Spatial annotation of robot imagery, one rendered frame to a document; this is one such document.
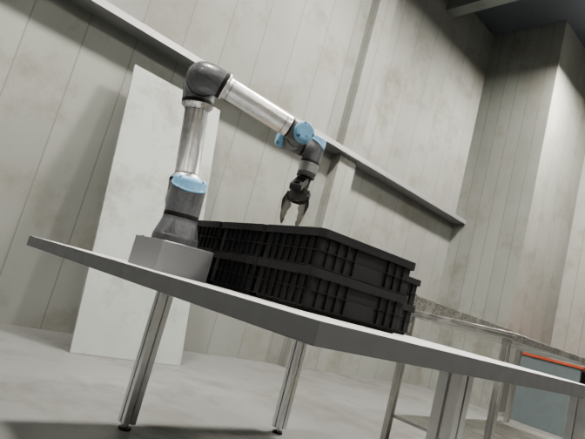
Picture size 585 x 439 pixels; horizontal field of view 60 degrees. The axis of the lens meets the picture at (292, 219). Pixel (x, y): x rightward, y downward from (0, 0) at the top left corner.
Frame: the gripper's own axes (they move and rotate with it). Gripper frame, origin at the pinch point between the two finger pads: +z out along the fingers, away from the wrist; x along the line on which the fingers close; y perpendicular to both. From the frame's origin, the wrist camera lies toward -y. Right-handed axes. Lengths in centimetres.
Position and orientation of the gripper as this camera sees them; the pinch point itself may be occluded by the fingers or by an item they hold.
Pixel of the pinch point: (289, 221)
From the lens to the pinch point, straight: 191.1
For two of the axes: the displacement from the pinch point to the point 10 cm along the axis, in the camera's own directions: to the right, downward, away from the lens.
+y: 1.4, 1.9, 9.7
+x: -9.4, -2.9, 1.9
